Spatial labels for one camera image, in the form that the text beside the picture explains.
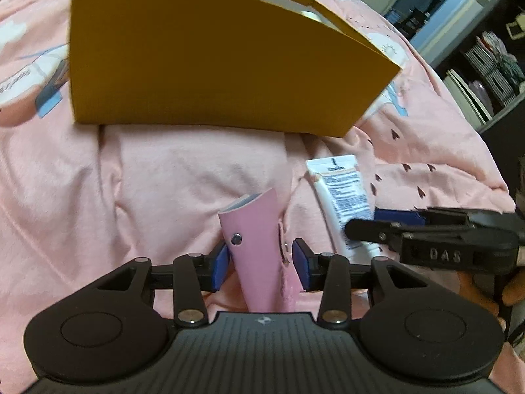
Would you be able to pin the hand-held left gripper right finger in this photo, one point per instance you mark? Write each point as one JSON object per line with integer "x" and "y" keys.
{"x": 301, "y": 264}

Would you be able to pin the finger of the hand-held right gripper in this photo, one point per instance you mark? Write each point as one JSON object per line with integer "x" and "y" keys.
{"x": 393, "y": 215}
{"x": 369, "y": 230}

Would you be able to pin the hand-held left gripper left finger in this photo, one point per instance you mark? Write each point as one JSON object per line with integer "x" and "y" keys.
{"x": 219, "y": 269}

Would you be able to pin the pink leather case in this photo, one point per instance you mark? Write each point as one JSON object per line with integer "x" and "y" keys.
{"x": 256, "y": 254}

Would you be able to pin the white cream tube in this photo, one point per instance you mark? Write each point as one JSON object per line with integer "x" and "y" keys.
{"x": 342, "y": 188}

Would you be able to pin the yellow cardboard box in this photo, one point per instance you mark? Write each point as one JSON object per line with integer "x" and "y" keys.
{"x": 205, "y": 69}

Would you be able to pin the person's right hand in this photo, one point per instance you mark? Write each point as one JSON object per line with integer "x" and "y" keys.
{"x": 475, "y": 291}

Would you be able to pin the pink printed blanket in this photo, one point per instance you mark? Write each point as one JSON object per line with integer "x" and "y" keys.
{"x": 164, "y": 172}

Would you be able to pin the checked storage basket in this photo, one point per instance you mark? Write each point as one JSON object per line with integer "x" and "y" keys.
{"x": 482, "y": 59}
{"x": 502, "y": 86}

